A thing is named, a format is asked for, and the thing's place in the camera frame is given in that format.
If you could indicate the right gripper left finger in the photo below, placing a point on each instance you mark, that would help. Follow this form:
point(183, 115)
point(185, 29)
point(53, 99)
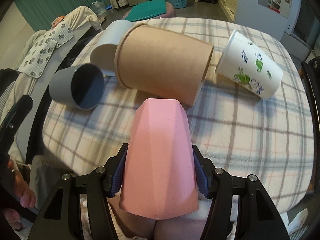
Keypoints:
point(60, 216)

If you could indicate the pink faceted cup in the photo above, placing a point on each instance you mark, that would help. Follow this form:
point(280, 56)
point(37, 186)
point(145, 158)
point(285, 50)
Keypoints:
point(159, 177)

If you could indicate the grey plastic cup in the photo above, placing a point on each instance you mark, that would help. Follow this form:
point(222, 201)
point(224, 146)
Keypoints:
point(80, 86)

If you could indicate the brown paper cup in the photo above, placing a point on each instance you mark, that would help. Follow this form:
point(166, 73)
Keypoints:
point(162, 62)

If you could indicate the white floral paper cup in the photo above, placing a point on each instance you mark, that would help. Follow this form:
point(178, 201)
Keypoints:
point(245, 63)

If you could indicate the person's legs pink trousers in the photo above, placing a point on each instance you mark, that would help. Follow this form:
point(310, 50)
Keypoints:
point(129, 226)

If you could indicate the patterned white towel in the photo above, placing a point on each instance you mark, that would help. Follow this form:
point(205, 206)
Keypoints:
point(40, 53)

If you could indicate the plaid table cloth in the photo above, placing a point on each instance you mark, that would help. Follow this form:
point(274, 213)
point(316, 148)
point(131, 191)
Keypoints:
point(238, 131)

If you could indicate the bed with beige blanket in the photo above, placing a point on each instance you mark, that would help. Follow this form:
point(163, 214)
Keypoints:
point(15, 84)

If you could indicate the water bottle jug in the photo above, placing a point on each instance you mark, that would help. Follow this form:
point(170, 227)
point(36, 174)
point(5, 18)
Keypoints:
point(99, 9)

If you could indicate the teal cushion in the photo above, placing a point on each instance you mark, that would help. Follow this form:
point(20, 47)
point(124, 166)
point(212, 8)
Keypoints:
point(146, 10)

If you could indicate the pink round stool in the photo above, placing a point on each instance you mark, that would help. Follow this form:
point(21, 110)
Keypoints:
point(170, 12)

